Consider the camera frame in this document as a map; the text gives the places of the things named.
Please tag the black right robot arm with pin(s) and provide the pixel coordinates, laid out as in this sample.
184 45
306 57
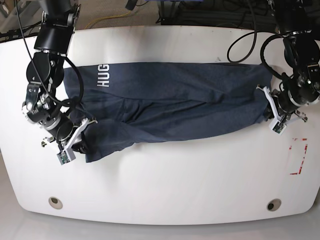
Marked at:
45 73

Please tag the red tape rectangle marking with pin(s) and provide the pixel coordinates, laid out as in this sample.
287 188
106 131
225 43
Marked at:
296 156

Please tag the right table grommet hole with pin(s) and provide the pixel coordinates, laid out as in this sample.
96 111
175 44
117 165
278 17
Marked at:
274 205

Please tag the dark blue T-shirt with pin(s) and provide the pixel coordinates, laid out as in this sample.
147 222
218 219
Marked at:
154 102

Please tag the table grommet hole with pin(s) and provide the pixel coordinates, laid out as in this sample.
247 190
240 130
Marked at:
274 205
55 203

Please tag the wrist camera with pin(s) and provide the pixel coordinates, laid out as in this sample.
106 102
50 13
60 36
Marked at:
277 126
66 156

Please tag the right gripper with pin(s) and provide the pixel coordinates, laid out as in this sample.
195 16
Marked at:
62 129

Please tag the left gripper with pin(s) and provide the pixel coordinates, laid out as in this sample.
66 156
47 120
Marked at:
281 107

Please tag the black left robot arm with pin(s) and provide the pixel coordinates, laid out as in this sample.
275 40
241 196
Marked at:
302 54

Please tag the left table grommet hole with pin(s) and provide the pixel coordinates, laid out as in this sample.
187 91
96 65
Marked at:
55 203

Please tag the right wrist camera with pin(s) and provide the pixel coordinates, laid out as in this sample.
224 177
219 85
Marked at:
66 156

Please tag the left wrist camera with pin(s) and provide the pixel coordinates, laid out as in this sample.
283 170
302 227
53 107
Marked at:
277 126

